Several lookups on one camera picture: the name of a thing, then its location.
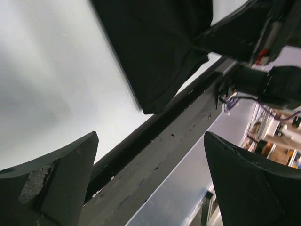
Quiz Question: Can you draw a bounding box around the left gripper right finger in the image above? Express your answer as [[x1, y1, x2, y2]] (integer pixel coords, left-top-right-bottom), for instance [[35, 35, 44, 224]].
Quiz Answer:
[[204, 131, 301, 226]]

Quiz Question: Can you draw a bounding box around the black graphic t shirt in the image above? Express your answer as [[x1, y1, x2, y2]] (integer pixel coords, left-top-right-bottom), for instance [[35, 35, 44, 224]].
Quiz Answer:
[[92, 0, 213, 114]]

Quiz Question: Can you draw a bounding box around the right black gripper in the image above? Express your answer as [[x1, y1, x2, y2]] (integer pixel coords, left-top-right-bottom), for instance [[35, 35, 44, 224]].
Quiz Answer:
[[193, 0, 301, 65]]

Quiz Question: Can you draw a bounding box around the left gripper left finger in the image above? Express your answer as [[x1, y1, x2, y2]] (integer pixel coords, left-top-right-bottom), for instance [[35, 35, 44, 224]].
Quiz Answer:
[[0, 131, 99, 226]]

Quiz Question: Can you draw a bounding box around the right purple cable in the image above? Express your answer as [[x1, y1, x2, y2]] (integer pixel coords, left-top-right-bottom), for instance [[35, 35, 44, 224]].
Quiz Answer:
[[223, 94, 301, 123]]

